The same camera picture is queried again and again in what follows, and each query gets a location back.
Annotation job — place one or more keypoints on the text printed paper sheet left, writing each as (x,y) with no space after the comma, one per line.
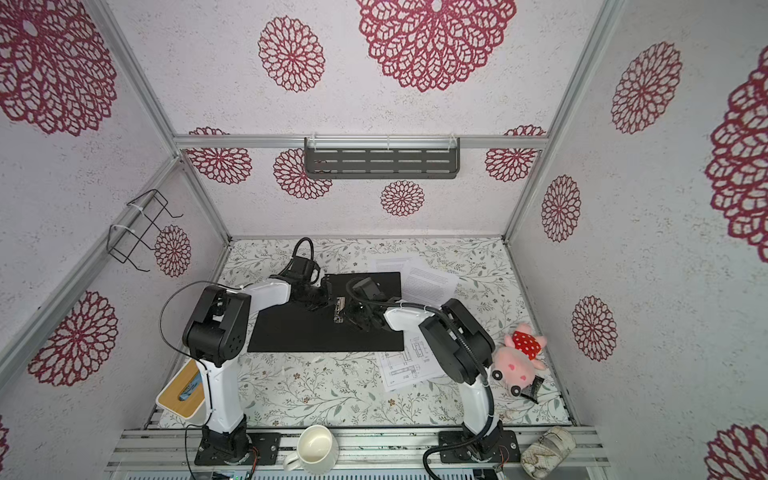
(391,262)

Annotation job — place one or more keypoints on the wooden tray with white rim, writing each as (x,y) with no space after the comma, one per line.
(184,395)

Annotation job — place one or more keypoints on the text printed paper sheet right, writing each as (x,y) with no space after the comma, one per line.
(424,285)

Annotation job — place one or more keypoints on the white ceramic mug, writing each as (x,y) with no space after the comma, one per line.
(316,453)

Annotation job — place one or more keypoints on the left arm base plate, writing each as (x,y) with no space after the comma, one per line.
(264,447)

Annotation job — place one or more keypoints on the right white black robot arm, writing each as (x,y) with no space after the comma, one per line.
(462,348)

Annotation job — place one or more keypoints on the small black object by plush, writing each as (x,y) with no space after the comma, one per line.
(531,392)

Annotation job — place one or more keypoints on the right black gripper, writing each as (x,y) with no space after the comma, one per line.
(351,304)

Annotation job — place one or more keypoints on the pink plush toy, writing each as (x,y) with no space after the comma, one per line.
(516,362)

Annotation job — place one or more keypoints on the grey metal wall shelf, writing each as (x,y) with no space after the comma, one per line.
(382,159)

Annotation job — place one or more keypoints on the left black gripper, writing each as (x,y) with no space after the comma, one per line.
(325,300)

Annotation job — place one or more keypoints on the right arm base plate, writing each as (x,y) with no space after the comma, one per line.
(493,449)

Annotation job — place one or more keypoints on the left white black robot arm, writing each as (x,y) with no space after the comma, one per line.
(214,338)

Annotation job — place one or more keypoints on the text printed paper sheet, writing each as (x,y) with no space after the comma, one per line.
(391,262)
(424,285)

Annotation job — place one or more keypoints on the technical drawing paper sheet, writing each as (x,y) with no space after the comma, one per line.
(416,363)

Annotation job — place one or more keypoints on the marbled grey cup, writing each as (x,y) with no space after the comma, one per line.
(545,454)

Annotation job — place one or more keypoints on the red black file folder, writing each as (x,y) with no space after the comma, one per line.
(292,328)

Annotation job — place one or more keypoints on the black wire wall rack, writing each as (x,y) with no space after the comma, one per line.
(123,239)

